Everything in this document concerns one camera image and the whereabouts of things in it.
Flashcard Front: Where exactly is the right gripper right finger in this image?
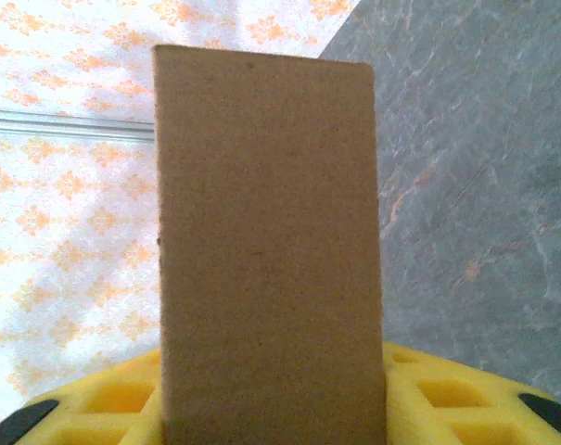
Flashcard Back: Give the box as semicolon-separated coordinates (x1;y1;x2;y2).
381;340;561;445

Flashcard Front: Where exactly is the aluminium frame post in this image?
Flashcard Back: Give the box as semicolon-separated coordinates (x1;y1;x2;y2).
0;107;155;144

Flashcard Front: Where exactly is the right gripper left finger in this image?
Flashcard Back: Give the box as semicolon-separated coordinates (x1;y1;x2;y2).
0;350;166;445

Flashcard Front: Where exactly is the brown cardboard paper box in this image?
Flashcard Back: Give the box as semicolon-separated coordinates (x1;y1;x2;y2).
150;44;389;445

